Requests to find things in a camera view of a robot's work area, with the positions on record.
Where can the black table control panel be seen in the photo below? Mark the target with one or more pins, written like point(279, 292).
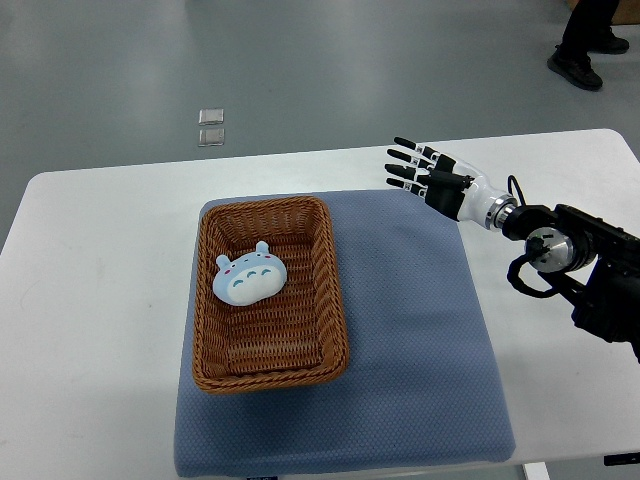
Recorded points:
point(632, 458)

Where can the blue quilted mat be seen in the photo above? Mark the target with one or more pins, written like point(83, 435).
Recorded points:
point(422, 386)

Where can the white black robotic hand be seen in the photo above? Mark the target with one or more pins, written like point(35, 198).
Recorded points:
point(449, 186)

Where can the white table leg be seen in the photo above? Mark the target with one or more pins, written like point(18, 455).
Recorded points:
point(536, 471)

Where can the person's black legs and shoes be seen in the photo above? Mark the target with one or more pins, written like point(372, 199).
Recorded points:
point(589, 29)

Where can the upper metal floor plate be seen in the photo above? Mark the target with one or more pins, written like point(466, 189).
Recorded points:
point(211, 116)

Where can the brown wicker basket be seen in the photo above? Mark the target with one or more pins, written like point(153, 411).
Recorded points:
point(268, 309)

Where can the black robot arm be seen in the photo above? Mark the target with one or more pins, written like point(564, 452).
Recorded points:
point(590, 263)

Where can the blue plush toy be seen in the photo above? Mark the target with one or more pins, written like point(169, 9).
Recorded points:
point(250, 278)

